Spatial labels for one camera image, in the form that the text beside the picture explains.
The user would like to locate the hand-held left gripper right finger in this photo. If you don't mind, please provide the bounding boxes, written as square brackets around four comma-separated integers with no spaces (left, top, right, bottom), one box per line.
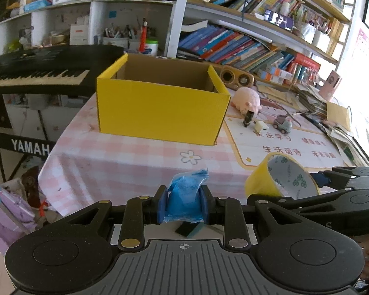
[200,184,299,250]

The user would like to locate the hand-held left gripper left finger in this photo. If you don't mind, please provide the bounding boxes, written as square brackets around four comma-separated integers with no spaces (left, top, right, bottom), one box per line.
[66,185,168,251]

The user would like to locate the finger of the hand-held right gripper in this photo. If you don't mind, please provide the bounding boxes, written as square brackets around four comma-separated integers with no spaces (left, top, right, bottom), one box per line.
[312,166,369,189]
[247,189,354,215]

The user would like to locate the blue plastic bag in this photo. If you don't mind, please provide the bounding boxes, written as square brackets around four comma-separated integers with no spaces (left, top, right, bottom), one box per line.
[164,168,210,223]

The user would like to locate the yellow tape roll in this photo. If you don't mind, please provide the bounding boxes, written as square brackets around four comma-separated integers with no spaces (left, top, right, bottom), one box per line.
[245,153,320,199]

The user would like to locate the yellow cardboard box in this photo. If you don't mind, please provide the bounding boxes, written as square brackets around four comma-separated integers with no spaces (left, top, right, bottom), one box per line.
[96,53,231,146]

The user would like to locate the dark foam block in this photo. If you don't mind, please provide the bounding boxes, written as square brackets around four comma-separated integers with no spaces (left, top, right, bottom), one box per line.
[176,221,203,238]

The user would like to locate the pile of loose papers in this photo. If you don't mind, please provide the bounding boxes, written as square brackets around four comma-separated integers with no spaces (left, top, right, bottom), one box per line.
[324,120,369,168]

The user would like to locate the pink checked printed tablecloth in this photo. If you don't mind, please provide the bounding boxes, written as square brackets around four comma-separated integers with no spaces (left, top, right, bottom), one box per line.
[38,84,366,219]

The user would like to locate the grey toy car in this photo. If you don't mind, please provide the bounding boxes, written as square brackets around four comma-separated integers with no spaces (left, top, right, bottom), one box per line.
[273,115,293,130]

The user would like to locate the brown envelope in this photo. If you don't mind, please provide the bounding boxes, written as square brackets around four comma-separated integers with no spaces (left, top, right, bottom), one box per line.
[326,101,352,131]

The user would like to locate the stack of papers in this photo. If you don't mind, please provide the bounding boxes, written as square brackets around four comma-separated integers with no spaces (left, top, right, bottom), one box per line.
[295,81,326,111]

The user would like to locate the brown paper sheets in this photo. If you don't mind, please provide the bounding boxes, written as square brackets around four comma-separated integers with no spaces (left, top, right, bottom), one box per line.
[255,84,296,103]

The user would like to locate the pink plush pig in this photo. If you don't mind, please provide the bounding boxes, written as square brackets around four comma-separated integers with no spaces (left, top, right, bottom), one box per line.
[232,87,261,118]

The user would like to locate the white orange medicine box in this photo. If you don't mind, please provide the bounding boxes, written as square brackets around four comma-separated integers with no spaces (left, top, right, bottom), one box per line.
[260,71,285,84]
[266,66,292,79]

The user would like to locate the red boxed book set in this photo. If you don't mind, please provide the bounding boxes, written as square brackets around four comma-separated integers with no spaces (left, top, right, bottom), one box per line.
[291,52,322,82]

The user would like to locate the brown retro radio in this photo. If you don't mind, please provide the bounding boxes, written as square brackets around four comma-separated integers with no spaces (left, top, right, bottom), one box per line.
[220,65,255,90]

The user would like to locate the white pen holder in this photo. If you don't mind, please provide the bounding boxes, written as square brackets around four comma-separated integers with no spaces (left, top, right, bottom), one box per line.
[298,21,331,45]

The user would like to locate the black keyboard stand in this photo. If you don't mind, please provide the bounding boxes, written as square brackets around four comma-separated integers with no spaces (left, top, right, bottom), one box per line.
[0,94,60,182]

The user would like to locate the purple checked cloth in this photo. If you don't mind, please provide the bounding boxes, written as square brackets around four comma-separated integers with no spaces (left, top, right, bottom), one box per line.
[0,175,37,252]

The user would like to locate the white tub green lid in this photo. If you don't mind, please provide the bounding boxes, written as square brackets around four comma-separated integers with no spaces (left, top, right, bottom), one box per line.
[145,38,159,56]

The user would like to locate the row of leaning books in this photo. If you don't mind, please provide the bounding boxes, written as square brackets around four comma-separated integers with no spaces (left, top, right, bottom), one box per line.
[177,25,296,73]

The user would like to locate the red white bottle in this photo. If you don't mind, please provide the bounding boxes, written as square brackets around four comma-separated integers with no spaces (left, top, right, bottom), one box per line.
[139,21,148,53]

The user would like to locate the pot of pens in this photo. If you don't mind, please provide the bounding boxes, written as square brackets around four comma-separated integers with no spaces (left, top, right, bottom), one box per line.
[103,26,130,48]

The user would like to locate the white bookshelf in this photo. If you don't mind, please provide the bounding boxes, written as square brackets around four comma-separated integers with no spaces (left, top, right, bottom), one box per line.
[0,0,357,68]

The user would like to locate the white red-label shelf box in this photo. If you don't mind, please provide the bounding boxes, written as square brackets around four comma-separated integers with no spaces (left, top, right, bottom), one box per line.
[69,25,90,46]

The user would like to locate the black electronic keyboard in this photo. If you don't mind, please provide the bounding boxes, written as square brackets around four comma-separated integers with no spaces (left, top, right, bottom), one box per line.
[0,44,125,96]

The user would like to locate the blue tissue pack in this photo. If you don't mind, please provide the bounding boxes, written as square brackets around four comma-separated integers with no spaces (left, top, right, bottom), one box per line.
[24,0,53,13]

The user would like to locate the alphabet wall poster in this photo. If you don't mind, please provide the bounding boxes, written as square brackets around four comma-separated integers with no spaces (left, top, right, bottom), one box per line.
[352,28,369,77]

